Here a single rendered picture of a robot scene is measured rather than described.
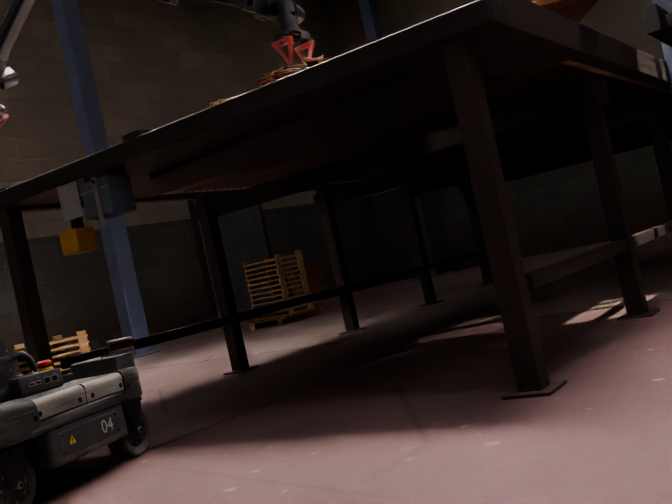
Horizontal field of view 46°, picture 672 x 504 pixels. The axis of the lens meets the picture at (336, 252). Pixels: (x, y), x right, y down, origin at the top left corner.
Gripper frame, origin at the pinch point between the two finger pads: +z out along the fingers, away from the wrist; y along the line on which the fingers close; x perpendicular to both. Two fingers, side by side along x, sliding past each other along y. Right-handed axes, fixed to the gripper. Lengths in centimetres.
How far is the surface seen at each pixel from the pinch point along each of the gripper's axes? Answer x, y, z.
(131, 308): 385, 273, 44
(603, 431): -77, -62, 104
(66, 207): 92, -19, 18
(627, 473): -87, -85, 104
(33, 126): 489, 310, -152
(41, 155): 491, 311, -123
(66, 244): 94, -22, 30
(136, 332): 387, 272, 65
